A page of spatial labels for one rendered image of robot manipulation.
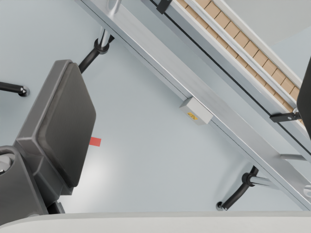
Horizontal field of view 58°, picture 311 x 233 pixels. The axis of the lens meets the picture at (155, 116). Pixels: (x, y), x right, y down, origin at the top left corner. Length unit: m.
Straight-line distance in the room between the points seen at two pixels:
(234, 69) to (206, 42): 0.11
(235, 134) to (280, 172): 0.27
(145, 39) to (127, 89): 0.56
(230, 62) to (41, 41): 1.15
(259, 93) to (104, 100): 0.99
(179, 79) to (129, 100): 0.56
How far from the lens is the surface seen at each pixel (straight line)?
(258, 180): 1.69
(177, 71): 1.15
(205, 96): 1.18
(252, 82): 0.83
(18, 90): 1.56
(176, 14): 0.80
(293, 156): 1.30
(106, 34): 1.36
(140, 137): 1.64
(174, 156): 1.70
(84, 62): 1.54
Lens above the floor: 1.59
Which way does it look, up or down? 73 degrees down
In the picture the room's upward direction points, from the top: 70 degrees clockwise
